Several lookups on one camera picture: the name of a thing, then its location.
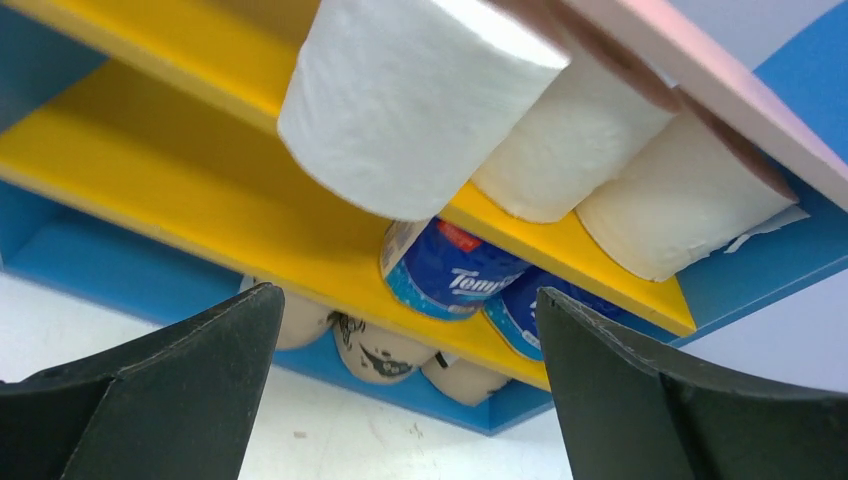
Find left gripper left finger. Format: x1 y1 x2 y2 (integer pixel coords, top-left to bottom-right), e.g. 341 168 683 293
1 283 285 479

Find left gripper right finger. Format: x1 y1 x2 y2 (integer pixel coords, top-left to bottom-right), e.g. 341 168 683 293
536 287 847 479

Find blue roll front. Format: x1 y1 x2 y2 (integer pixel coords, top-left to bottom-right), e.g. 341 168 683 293
482 267 626 361

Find blue roll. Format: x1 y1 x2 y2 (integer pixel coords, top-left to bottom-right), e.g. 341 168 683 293
380 217 531 321
482 267 626 361

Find brown cartoon roll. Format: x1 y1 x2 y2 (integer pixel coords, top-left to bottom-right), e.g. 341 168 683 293
276 290 333 350
329 312 437 385

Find blue roll back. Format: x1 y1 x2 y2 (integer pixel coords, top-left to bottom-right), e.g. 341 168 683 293
380 217 531 321

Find plain white toilet roll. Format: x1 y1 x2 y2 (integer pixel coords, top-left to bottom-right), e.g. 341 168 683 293
576 107 798 282

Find blue pink yellow shelf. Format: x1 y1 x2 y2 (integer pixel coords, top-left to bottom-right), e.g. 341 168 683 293
1 1 847 434

